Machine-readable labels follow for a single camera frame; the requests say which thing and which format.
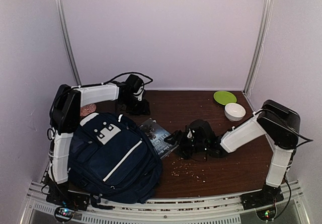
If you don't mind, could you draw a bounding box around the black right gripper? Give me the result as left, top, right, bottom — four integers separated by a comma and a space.
164, 130, 207, 160

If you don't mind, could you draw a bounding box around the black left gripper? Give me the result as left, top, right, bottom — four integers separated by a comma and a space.
121, 95, 153, 116

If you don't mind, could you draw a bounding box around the navy blue backpack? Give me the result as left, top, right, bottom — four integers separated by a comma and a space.
67, 113, 163, 204

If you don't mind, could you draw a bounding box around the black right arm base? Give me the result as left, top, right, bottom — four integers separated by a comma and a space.
240, 184, 284, 210

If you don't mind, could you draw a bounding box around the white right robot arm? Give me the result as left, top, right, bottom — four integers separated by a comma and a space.
165, 100, 312, 205

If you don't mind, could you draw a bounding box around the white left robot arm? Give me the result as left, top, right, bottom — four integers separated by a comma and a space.
47, 71, 153, 184

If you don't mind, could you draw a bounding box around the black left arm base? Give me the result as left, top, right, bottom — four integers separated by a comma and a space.
44, 179, 90, 211

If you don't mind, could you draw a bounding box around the dark Wuthering Heights book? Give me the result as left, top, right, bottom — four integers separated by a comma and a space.
139, 118, 178, 159

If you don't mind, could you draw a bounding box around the white bowl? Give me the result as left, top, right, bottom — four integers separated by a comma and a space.
224, 103, 246, 122

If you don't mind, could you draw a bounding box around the orange patterned bowl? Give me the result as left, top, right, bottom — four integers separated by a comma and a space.
80, 104, 97, 117

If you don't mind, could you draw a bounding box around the green plate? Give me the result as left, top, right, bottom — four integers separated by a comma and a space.
213, 91, 237, 106

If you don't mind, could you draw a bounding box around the aluminium front rail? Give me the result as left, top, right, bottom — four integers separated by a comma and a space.
20, 181, 310, 224

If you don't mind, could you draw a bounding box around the aluminium frame post left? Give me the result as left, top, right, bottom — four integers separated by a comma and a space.
55, 0, 82, 86

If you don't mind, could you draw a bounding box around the aluminium frame post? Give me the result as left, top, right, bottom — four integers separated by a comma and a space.
55, 0, 82, 86
244, 0, 273, 97

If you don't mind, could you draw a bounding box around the aluminium frame post right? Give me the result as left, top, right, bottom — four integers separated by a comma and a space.
244, 0, 273, 97

